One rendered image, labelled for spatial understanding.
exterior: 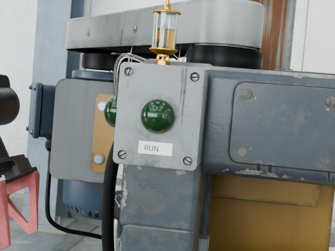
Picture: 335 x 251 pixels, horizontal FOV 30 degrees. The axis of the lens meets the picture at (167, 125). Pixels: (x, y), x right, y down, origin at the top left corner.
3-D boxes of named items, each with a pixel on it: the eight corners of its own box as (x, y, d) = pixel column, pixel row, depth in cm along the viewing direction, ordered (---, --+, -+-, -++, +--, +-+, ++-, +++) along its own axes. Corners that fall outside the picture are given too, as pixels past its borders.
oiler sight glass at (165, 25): (149, 47, 61) (152, 11, 61) (153, 49, 64) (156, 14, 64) (174, 48, 61) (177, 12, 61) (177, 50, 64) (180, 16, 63)
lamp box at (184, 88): (111, 163, 55) (119, 61, 55) (122, 158, 60) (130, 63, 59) (196, 172, 54) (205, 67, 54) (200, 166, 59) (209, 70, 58)
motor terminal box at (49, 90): (28, 153, 101) (34, 81, 100) (24, 146, 111) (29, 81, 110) (79, 156, 103) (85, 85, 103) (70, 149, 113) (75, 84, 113)
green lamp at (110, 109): (99, 127, 56) (101, 93, 56) (106, 126, 59) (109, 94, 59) (127, 130, 56) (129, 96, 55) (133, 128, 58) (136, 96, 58)
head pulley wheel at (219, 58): (181, 66, 70) (183, 44, 70) (189, 69, 79) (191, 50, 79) (262, 72, 69) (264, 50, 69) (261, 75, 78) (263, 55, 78)
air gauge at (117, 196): (103, 218, 80) (106, 190, 80) (107, 216, 82) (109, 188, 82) (132, 221, 80) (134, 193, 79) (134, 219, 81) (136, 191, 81)
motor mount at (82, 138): (46, 179, 100) (53, 77, 99) (58, 174, 106) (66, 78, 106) (223, 197, 96) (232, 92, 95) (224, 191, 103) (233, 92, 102)
